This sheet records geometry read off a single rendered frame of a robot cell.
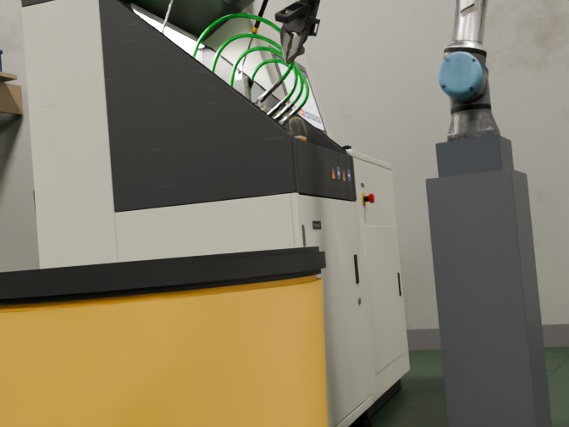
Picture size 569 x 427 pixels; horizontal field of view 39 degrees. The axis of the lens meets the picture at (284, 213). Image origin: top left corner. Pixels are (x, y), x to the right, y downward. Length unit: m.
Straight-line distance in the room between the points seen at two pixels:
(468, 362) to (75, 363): 1.70
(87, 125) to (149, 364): 1.88
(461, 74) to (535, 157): 2.44
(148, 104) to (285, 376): 1.76
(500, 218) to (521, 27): 2.60
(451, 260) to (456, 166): 0.26
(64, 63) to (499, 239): 1.41
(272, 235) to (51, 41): 0.95
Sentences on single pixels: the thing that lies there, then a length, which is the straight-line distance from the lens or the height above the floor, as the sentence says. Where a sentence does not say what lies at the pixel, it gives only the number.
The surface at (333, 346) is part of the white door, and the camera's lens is 2.47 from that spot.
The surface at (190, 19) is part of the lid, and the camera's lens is 3.00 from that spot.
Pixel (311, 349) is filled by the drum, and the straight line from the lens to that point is 0.80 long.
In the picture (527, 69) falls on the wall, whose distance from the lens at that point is 4.70.
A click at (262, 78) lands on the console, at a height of 1.29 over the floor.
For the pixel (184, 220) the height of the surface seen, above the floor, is 0.74.
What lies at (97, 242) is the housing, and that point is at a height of 0.70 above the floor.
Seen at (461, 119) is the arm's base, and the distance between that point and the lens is 2.35.
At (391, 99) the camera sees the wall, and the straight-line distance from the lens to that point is 4.87.
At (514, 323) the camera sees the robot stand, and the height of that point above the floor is 0.39.
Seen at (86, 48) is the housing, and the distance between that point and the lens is 2.59.
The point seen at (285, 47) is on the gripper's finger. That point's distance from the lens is 2.46.
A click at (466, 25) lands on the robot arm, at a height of 1.19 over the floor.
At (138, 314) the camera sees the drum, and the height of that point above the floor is 0.58.
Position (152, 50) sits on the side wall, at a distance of 2.47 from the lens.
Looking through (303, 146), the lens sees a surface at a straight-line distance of 2.35.
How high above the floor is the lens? 0.63
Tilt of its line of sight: 3 degrees up
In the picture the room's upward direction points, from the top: 5 degrees counter-clockwise
